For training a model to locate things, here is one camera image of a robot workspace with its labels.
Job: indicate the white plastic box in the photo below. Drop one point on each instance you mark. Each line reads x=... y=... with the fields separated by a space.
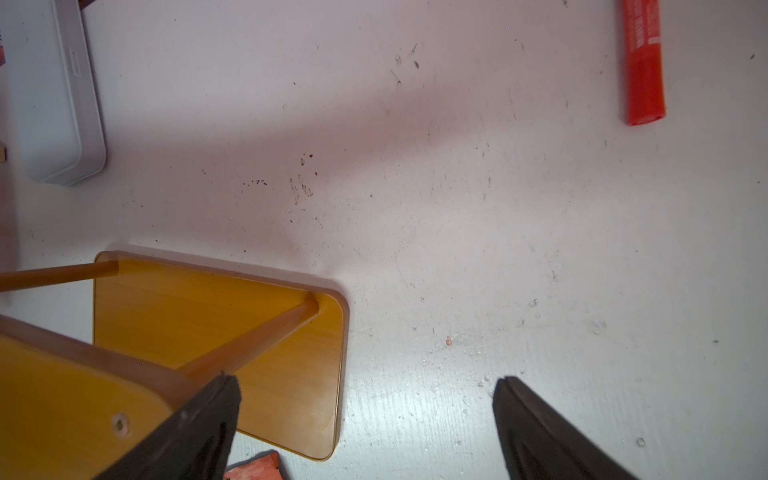
x=54 y=105

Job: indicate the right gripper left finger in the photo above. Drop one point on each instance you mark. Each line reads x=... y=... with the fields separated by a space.
x=193 y=443

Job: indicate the yellow wooden two-tier shelf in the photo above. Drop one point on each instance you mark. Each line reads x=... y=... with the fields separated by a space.
x=163 y=330

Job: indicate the red tea bag upper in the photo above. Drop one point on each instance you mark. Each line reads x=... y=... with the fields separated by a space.
x=265 y=466

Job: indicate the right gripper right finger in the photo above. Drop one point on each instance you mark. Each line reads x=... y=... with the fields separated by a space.
x=537 y=442

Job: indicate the red marker pen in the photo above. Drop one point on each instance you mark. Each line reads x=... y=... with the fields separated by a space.
x=643 y=59

